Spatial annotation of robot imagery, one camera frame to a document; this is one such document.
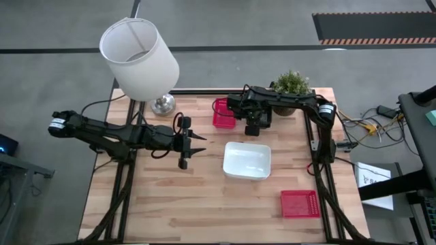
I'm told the teal box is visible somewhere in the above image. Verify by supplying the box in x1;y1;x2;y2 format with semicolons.
424;109;436;127

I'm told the black hazard striped floor mat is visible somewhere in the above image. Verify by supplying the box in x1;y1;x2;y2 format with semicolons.
312;12;436;46

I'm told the grey metal stand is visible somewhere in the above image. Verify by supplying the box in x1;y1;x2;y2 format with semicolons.
0;152;55;245

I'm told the yellow cable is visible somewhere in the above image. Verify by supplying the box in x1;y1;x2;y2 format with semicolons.
339;112;406;137

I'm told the small green potted plant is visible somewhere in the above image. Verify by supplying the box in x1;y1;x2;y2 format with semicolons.
271;69;312;118

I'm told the black side desk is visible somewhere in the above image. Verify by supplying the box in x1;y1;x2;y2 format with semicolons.
357;84;436;201

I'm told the white shade table lamp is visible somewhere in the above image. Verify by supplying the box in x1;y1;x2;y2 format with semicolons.
98;16;181;116

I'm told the white plastic basket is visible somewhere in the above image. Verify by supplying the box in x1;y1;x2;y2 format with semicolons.
222;141;273;181

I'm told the black monitor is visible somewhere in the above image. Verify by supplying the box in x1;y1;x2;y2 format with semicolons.
0;133;20;157

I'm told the black cable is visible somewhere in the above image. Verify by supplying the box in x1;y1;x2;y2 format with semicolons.
80;94;127;116

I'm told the red plastic mesh basket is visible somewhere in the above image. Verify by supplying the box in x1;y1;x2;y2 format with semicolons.
212;97;238;130
280;189;322;219

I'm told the black aluminium table frame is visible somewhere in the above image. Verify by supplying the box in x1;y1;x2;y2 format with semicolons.
80;87;372;244

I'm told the black power adapter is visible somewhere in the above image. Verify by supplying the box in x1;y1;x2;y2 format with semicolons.
375;105;396;118

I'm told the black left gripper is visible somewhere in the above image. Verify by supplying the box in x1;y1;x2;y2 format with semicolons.
172;116;208;170

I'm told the white paper sign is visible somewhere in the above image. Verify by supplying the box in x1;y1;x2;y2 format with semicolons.
354;162;395;211

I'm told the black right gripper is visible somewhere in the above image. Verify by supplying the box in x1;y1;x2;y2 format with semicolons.
227;87;264;137

